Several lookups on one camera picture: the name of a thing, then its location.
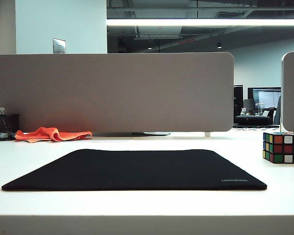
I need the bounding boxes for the wide grey desk divider panel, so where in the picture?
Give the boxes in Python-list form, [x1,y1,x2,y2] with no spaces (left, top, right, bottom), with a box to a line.
[0,51,235,134]

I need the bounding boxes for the black round ottoman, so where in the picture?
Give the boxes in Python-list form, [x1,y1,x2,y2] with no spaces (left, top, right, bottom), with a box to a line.
[234,115,272,126]

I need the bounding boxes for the orange cloth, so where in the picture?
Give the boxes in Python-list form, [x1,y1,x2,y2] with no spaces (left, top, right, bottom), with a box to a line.
[15,126,93,142]

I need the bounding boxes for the multicolour puzzle cube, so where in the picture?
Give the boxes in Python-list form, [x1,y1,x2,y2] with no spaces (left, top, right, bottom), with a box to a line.
[262,132,294,165]

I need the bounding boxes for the black mesh pen holder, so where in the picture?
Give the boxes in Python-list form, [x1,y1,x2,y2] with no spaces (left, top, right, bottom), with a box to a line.
[0,113,21,141]

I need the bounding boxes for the black computer monitor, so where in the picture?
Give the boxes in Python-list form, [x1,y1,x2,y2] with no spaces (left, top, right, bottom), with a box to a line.
[247,87,282,111]

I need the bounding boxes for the black mouse pad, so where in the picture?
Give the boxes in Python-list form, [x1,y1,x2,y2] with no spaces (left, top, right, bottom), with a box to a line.
[1,148,268,192]

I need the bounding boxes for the long white ceiling light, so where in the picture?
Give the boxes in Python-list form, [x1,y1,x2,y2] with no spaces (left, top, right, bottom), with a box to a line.
[106,18,294,26]

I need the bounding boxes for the silver wall plate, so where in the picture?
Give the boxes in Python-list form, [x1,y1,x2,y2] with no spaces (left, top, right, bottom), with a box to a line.
[52,38,66,54]

